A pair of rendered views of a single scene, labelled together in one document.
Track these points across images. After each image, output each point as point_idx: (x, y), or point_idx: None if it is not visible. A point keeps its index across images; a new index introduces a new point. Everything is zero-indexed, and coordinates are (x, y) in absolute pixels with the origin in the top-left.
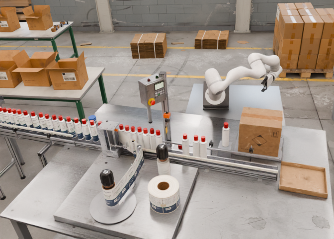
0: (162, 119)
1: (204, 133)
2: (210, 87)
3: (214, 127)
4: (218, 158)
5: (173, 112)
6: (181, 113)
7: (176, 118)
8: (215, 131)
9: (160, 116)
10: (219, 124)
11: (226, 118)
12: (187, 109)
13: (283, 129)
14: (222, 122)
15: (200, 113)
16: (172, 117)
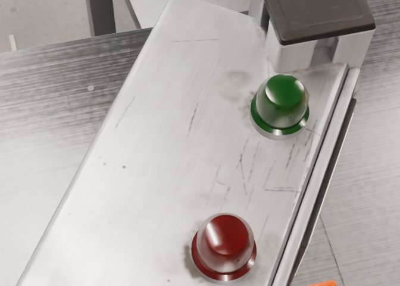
0: (43, 134)
1: (350, 147)
2: None
3: (375, 80)
4: None
5: (69, 46)
6: (121, 37)
7: (116, 84)
8: (399, 110)
9: (8, 110)
10: (380, 48)
11: None
12: None
13: None
14: (386, 27)
15: None
16: (84, 86)
